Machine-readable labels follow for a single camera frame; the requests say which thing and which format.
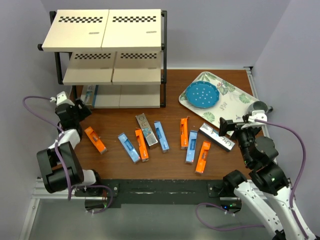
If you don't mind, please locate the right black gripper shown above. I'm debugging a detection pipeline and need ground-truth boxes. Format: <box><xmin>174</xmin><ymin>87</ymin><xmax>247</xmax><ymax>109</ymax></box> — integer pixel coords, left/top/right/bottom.
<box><xmin>218</xmin><ymin>115</ymin><xmax>259</xmax><ymax>166</ymax></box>

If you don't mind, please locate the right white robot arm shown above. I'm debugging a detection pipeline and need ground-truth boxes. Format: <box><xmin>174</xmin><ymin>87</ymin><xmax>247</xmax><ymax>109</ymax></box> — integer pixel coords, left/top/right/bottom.
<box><xmin>219</xmin><ymin>111</ymin><xmax>319</xmax><ymax>240</ymax></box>

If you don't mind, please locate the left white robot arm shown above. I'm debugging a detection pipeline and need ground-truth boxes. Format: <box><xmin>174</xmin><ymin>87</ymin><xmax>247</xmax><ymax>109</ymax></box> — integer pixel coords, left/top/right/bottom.
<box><xmin>36</xmin><ymin>98</ymin><xmax>104</xmax><ymax>196</ymax></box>

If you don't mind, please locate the beige three-tier shelf rack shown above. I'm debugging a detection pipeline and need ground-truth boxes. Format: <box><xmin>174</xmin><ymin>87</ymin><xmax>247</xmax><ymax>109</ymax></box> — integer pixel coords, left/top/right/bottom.
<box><xmin>37</xmin><ymin>9</ymin><xmax>168</xmax><ymax>109</ymax></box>

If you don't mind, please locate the orange toothpaste box far left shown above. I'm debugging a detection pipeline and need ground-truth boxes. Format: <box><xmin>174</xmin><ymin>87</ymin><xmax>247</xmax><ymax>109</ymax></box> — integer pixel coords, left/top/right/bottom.
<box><xmin>84</xmin><ymin>127</ymin><xmax>107</xmax><ymax>154</ymax></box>

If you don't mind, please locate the floral rectangular serving tray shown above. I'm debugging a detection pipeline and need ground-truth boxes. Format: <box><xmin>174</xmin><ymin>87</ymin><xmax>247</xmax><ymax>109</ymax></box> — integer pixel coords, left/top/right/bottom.
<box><xmin>179</xmin><ymin>71</ymin><xmax>258</xmax><ymax>128</ymax></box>

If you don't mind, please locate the grey ceramic mug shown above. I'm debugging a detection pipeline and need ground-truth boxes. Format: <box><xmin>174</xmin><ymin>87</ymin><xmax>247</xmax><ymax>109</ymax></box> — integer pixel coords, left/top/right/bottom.
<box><xmin>247</xmin><ymin>101</ymin><xmax>274</xmax><ymax>115</ymax></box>

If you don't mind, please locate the blue dotted plate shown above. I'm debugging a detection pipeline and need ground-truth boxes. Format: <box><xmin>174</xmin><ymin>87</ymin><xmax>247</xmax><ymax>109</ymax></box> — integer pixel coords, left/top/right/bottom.
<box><xmin>185</xmin><ymin>80</ymin><xmax>220</xmax><ymax>109</ymax></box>

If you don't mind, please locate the orange toothpaste box centre-right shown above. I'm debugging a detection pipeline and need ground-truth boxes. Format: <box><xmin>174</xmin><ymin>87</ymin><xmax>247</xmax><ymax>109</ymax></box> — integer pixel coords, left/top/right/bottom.
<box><xmin>180</xmin><ymin>116</ymin><xmax>190</xmax><ymax>150</ymax></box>

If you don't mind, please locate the blue toothpaste box right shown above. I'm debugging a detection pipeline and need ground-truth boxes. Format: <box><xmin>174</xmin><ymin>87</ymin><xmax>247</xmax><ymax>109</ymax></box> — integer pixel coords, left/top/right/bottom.
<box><xmin>185</xmin><ymin>130</ymin><xmax>198</xmax><ymax>164</ymax></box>

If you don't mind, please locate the blue toothpaste box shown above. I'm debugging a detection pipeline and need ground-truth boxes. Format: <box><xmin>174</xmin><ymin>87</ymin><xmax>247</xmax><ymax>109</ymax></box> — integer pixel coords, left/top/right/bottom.
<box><xmin>118</xmin><ymin>132</ymin><xmax>141</xmax><ymax>163</ymax></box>
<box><xmin>185</xmin><ymin>130</ymin><xmax>198</xmax><ymax>164</ymax></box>
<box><xmin>154</xmin><ymin>121</ymin><xmax>170</xmax><ymax>153</ymax></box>

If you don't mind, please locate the orange toothpaste box right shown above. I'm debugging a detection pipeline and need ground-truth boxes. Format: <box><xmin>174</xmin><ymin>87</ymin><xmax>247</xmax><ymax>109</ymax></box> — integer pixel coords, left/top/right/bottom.
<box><xmin>195</xmin><ymin>141</ymin><xmax>211</xmax><ymax>174</ymax></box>

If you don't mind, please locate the orange toothpaste box centre-left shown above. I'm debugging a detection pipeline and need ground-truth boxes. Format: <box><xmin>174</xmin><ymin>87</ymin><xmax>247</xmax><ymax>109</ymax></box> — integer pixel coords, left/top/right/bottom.
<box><xmin>135</xmin><ymin>128</ymin><xmax>149</xmax><ymax>162</ymax></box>

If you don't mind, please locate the blue toothpaste box centre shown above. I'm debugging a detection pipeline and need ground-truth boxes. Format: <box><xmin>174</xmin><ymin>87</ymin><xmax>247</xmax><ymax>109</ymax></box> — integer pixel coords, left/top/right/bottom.
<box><xmin>154</xmin><ymin>121</ymin><xmax>170</xmax><ymax>153</ymax></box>

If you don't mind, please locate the blue toothpaste box left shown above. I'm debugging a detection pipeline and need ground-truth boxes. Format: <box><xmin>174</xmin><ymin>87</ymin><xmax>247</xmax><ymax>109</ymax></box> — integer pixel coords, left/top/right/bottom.
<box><xmin>118</xmin><ymin>132</ymin><xmax>141</xmax><ymax>163</ymax></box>

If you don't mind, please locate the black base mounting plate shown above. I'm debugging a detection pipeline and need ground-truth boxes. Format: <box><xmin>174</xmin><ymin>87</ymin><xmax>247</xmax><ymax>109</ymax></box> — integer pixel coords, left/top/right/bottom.
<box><xmin>74</xmin><ymin>178</ymin><xmax>243</xmax><ymax>210</ymax></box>

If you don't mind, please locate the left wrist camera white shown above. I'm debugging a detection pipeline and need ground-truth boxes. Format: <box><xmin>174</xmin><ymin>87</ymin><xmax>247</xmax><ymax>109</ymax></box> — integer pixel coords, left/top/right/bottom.
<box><xmin>49</xmin><ymin>91</ymin><xmax>75</xmax><ymax>106</ymax></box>

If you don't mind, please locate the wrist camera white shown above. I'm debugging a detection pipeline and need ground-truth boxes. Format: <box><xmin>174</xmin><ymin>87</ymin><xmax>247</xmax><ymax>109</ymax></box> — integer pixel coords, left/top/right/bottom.
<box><xmin>49</xmin><ymin>91</ymin><xmax>75</xmax><ymax>106</ymax></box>
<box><xmin>241</xmin><ymin>110</ymin><xmax>268</xmax><ymax>129</ymax></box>

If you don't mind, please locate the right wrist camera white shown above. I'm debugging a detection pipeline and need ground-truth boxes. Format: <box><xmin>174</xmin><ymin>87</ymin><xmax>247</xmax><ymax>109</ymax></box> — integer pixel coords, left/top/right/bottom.
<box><xmin>241</xmin><ymin>110</ymin><xmax>268</xmax><ymax>129</ymax></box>

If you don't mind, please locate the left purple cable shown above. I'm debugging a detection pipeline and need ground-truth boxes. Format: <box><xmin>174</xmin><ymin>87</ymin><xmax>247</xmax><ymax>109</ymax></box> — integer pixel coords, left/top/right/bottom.
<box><xmin>22</xmin><ymin>95</ymin><xmax>115</xmax><ymax>215</ymax></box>

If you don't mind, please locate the aluminium frame rail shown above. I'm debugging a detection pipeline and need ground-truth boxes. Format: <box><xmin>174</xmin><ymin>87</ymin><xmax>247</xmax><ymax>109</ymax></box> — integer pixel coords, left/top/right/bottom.
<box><xmin>19</xmin><ymin>179</ymin><xmax>107</xmax><ymax>240</ymax></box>

